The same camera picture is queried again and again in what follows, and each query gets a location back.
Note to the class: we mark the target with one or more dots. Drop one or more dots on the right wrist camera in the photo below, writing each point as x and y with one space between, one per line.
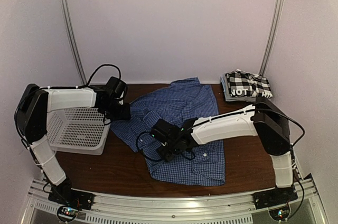
164 132

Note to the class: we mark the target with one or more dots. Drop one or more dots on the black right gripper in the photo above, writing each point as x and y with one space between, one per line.
166 155

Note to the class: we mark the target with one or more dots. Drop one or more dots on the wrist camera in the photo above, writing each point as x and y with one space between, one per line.
164 132
116 89

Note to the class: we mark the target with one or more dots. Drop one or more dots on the left small circuit board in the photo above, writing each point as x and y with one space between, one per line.
66 213

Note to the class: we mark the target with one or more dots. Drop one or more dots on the blue checked shirt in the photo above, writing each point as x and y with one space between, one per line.
176 104

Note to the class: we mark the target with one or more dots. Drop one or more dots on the black white plaid shirt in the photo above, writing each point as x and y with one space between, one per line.
244 84

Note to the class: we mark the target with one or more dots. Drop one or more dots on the small circuit board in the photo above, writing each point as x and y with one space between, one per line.
66 213
279 214

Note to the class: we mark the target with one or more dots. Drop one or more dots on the right small circuit board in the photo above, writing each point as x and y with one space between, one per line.
279 214

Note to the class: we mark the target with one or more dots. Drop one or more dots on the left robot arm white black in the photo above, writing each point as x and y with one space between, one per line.
31 123

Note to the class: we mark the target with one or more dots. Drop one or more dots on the white perforated plastic basket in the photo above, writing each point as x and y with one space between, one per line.
77 130

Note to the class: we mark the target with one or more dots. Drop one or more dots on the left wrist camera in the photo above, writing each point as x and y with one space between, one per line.
116 89

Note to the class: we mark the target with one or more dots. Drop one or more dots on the front aluminium rail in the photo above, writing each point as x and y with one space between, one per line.
231 208

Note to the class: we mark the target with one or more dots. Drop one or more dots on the left aluminium frame post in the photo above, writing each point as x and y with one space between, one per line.
72 41

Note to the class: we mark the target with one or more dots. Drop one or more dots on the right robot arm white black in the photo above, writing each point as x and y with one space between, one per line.
262 119

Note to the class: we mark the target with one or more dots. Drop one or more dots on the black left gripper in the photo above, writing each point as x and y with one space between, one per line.
125 115

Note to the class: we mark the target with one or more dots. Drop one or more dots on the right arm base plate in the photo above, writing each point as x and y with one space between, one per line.
274 197

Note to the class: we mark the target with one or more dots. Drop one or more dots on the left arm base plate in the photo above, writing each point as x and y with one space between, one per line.
70 197

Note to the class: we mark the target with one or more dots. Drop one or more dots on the right aluminium frame post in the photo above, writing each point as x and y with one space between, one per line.
278 8

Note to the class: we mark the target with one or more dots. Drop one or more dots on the aluminium frame post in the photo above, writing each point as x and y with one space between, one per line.
278 8
72 41

